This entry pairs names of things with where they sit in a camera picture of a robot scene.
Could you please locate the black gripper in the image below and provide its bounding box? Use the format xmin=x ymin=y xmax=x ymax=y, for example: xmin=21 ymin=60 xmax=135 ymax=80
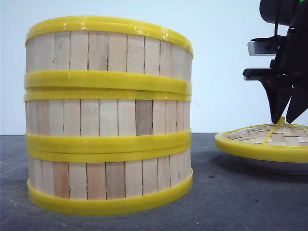
xmin=243 ymin=24 xmax=308 ymax=124

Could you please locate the woven bamboo steamer lid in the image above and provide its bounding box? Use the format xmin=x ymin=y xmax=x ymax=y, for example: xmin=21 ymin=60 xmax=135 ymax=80
xmin=215 ymin=117 xmax=308 ymax=163

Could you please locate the bamboo steamer basket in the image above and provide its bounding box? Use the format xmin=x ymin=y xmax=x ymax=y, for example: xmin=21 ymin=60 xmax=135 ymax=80
xmin=27 ymin=150 xmax=193 ymax=216
xmin=24 ymin=15 xmax=193 ymax=101

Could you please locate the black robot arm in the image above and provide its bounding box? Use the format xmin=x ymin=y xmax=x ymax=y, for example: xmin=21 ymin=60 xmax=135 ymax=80
xmin=243 ymin=0 xmax=308 ymax=124

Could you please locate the white plate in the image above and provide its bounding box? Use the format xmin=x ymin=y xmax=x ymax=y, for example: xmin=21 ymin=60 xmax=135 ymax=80
xmin=241 ymin=157 xmax=308 ymax=175

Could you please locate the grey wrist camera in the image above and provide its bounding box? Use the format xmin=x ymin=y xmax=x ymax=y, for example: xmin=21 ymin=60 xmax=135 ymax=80
xmin=247 ymin=35 xmax=286 ymax=56

